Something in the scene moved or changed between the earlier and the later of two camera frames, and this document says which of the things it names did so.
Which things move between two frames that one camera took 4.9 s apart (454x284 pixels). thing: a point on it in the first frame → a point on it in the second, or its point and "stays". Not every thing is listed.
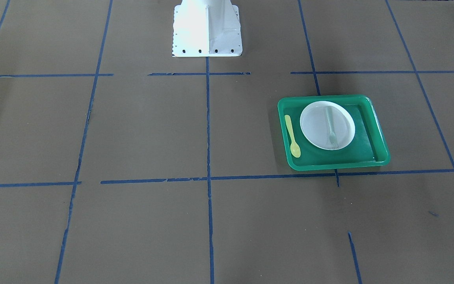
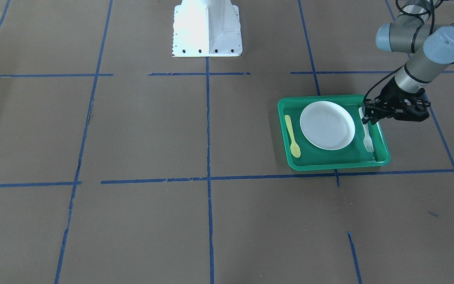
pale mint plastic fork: [332, 136] → [367, 141]
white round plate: [326, 125] stays
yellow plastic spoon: [294, 149] stays
